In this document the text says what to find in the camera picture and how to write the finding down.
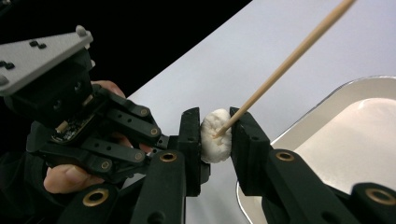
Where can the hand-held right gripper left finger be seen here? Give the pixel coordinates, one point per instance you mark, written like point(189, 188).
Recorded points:
point(191, 133)

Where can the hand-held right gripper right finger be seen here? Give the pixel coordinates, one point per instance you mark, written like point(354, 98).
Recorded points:
point(249, 155)

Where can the white marshmallow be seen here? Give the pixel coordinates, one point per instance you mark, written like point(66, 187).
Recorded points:
point(214, 149)

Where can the cream metal tray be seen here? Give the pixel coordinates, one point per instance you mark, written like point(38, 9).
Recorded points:
point(336, 149)

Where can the wooden skewer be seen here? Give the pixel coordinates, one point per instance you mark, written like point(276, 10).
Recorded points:
point(289, 60)

